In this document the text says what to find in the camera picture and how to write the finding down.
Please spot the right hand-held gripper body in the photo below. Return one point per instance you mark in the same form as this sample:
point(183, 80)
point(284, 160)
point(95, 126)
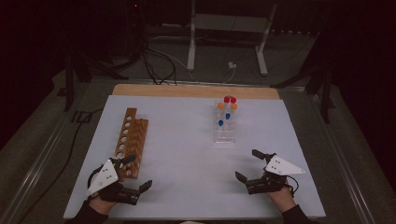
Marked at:
point(271, 183)

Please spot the wooden test tube rack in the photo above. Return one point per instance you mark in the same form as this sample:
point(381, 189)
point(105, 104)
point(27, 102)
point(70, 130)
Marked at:
point(140, 140)

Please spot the blue capped test tube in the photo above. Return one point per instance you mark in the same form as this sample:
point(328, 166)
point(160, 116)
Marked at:
point(228, 116)
point(220, 123)

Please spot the person's left hand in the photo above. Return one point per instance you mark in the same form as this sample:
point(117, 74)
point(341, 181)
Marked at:
point(101, 203)

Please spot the grey metal stand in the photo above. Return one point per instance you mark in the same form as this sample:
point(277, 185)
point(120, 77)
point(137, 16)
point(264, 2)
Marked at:
point(230, 22)

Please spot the white board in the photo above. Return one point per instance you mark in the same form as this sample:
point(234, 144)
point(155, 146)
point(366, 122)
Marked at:
point(186, 161)

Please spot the red capped test tube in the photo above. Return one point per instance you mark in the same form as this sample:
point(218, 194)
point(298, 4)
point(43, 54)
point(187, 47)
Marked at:
point(233, 100)
point(226, 99)

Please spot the person's right hand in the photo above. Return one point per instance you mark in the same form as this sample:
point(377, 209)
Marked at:
point(281, 199)

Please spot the clear plastic test tube rack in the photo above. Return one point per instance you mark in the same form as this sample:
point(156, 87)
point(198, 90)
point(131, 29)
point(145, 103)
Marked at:
point(224, 136)

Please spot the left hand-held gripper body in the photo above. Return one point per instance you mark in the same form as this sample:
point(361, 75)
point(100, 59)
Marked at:
point(124, 193)

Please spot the white plug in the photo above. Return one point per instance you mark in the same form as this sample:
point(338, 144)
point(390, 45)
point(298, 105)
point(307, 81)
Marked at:
point(232, 65)

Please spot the black tripod stand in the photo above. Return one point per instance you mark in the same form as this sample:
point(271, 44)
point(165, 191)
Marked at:
point(70, 81)
point(325, 93)

